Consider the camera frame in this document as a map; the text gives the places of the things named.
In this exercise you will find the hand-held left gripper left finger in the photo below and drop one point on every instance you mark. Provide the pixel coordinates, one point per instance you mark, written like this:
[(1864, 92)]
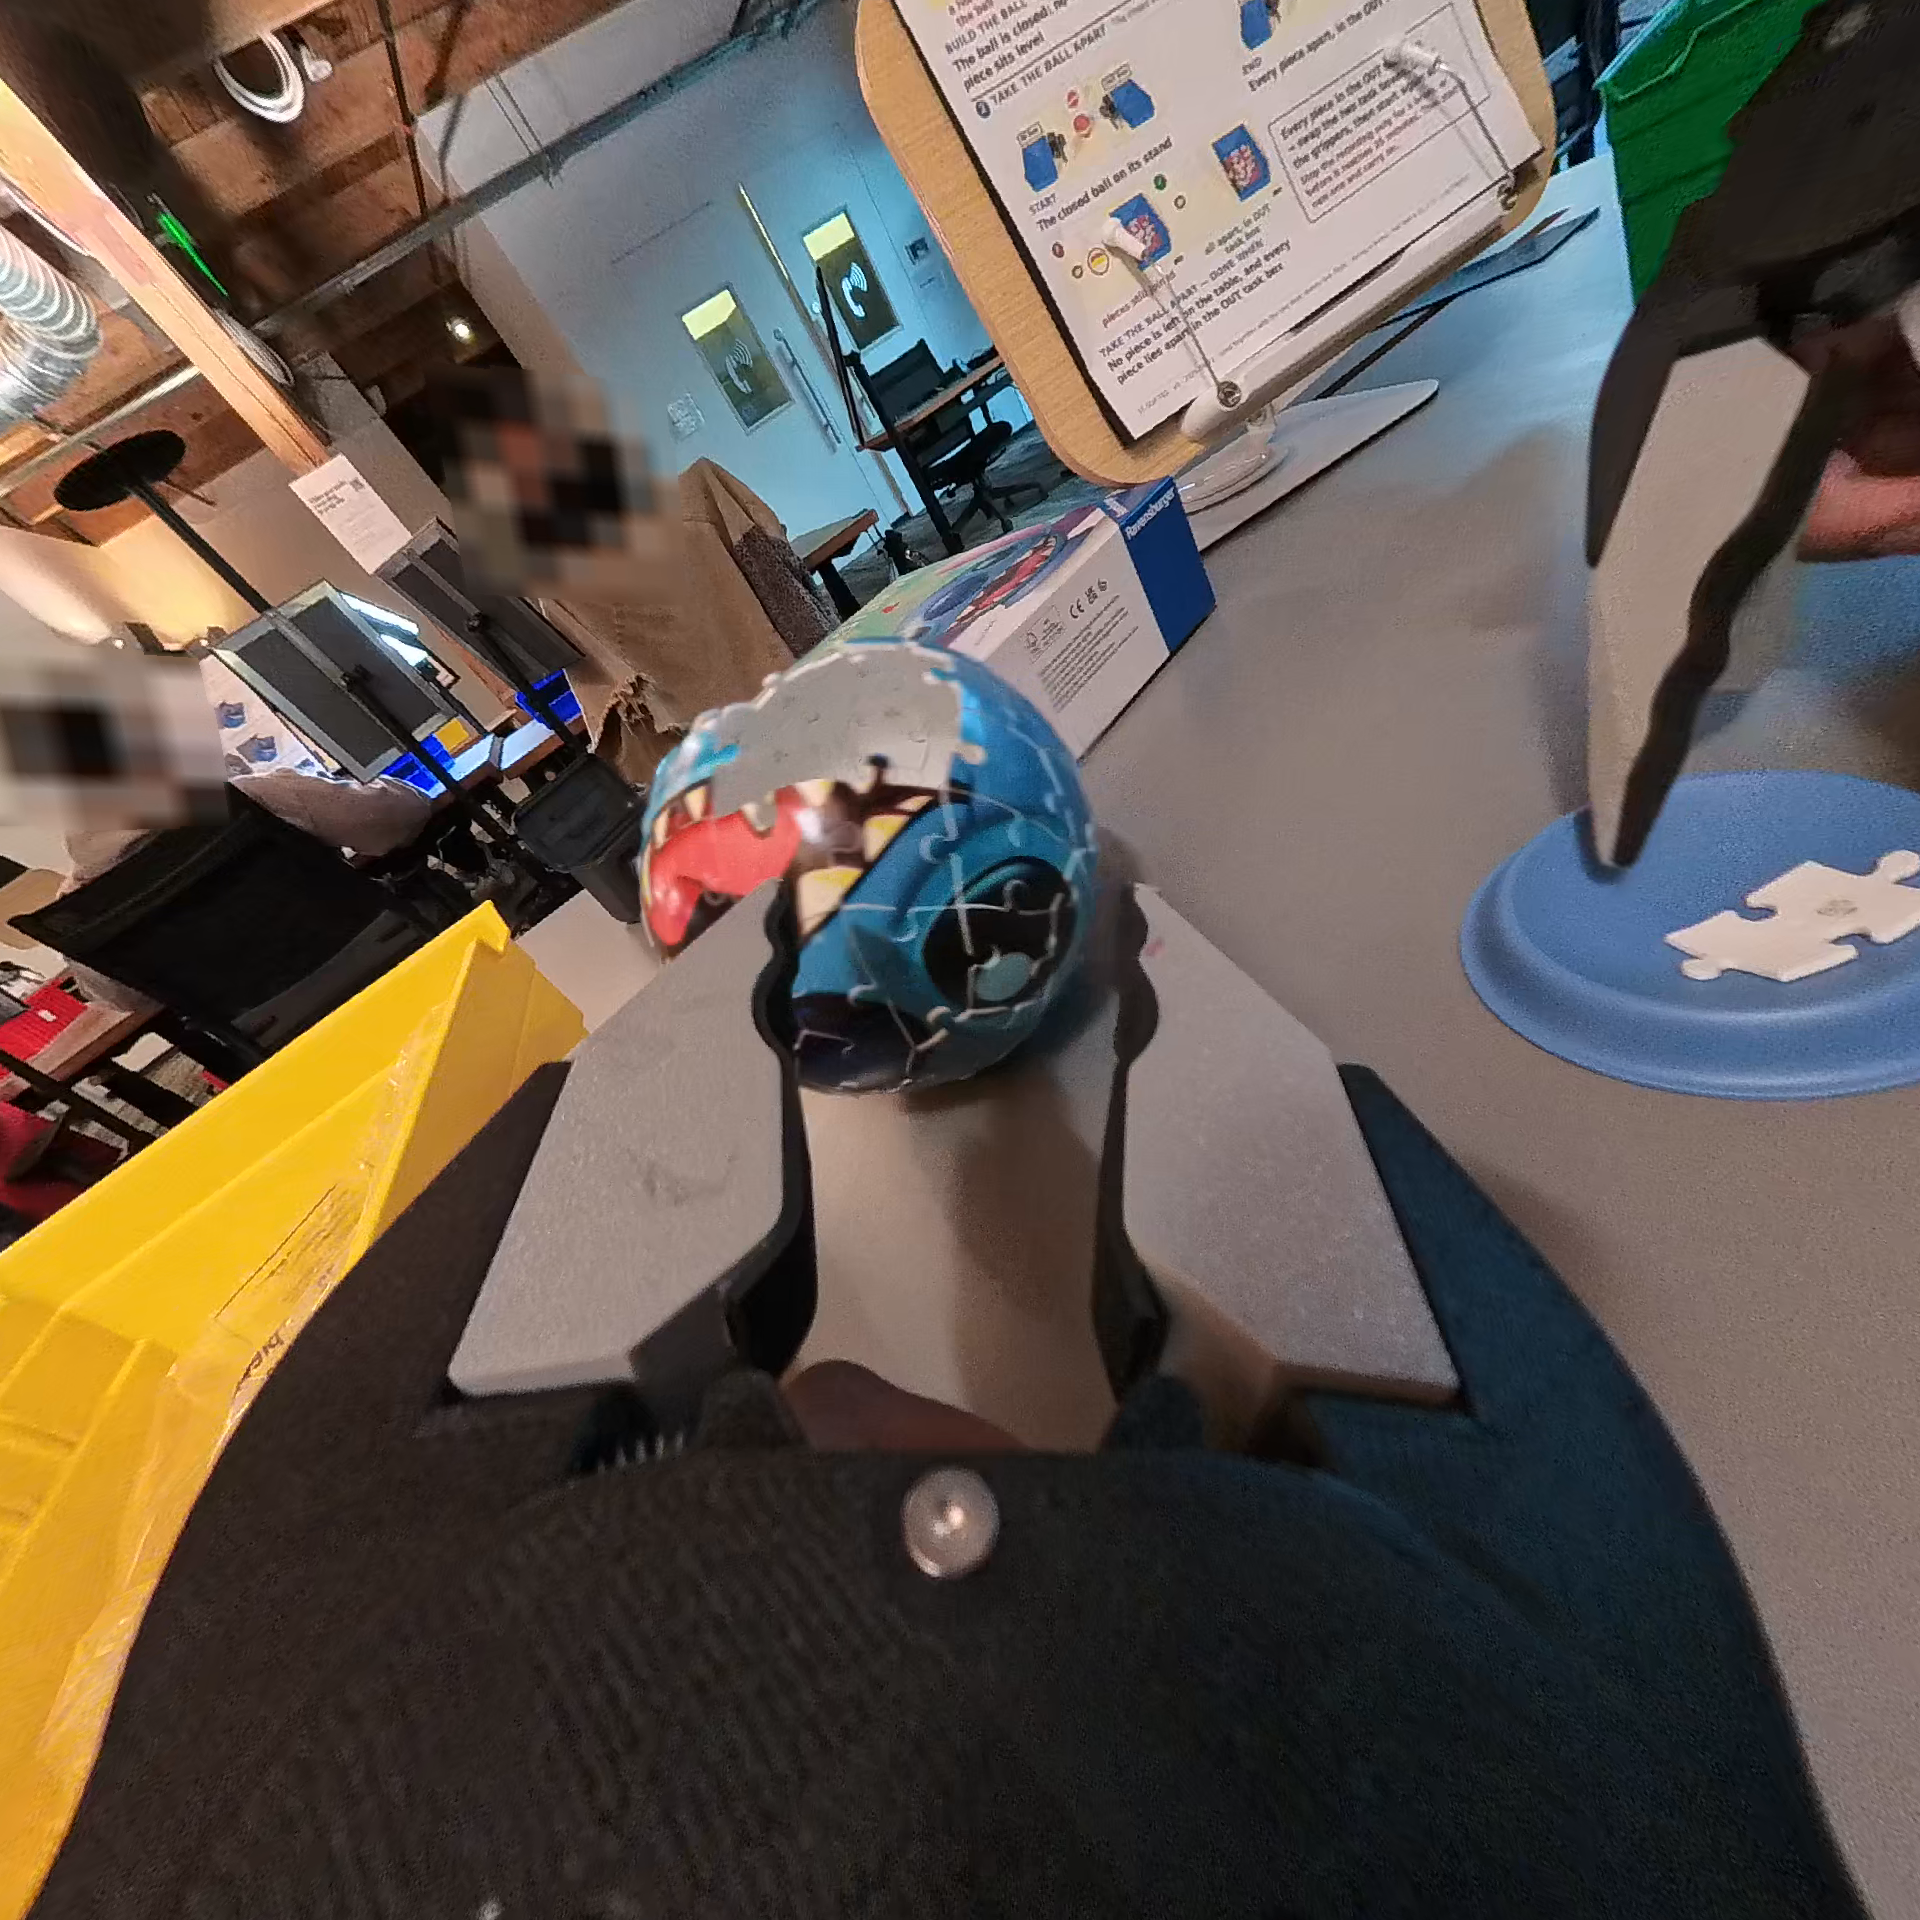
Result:
[(645, 1185)]

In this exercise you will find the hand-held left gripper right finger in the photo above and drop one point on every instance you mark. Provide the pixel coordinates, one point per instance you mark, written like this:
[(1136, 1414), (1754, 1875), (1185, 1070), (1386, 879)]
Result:
[(1259, 1185)]

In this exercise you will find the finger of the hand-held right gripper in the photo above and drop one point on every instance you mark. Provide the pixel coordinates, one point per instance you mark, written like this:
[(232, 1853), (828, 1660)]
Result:
[(1739, 587), (1635, 405)]

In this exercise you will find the white puzzle piece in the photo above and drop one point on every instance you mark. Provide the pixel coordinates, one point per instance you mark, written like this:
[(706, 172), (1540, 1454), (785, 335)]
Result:
[(1800, 915)]

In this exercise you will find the blue round ball stand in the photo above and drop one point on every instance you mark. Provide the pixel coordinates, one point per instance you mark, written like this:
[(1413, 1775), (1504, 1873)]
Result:
[(1576, 975)]

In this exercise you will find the blue puzzle ball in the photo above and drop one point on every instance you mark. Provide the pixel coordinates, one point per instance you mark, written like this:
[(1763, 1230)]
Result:
[(961, 839)]

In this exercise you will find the white puzzle box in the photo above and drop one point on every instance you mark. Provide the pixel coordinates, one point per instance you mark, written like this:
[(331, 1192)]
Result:
[(1078, 616)]

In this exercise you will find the person's right hand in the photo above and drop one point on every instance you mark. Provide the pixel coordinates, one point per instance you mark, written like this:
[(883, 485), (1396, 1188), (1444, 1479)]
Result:
[(1882, 494)]

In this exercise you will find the person's left hand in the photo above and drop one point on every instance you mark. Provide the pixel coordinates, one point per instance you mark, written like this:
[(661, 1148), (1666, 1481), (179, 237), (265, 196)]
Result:
[(884, 1412)]

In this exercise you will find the green storage bin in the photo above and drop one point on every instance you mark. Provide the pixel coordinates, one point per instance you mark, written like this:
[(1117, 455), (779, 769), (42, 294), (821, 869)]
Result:
[(1665, 135)]

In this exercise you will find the white board stand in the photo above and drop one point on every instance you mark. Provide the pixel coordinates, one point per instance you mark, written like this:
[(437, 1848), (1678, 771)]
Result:
[(1320, 435)]

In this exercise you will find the black storage bin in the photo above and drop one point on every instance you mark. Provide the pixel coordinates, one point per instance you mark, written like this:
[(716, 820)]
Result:
[(586, 839)]

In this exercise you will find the yellow storage bin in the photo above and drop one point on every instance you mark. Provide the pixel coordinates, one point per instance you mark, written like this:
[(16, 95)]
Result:
[(224, 1200)]

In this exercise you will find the wooden instruction board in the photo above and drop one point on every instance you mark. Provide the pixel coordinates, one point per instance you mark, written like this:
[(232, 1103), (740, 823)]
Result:
[(1200, 150)]

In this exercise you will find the monitor on stand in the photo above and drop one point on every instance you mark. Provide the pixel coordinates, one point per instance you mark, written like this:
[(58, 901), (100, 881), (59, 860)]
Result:
[(322, 675), (494, 616)]

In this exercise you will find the black office chair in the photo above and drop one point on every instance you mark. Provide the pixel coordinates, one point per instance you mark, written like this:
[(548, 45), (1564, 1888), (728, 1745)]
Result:
[(930, 435)]

